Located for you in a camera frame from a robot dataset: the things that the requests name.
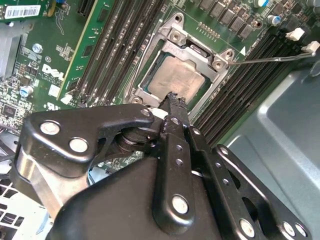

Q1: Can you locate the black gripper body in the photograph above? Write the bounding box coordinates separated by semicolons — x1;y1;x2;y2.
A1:
47;156;235;240

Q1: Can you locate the thin metal locking lever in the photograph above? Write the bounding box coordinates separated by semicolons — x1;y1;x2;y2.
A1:
228;51;318;65
123;33;155;101

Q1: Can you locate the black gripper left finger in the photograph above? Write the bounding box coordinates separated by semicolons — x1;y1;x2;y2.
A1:
11;91;196;229

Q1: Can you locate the silver CPU plate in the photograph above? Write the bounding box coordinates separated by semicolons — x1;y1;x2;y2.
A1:
142;56;206;103

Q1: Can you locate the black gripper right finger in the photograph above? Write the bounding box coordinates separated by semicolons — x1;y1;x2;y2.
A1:
176;96;313;240

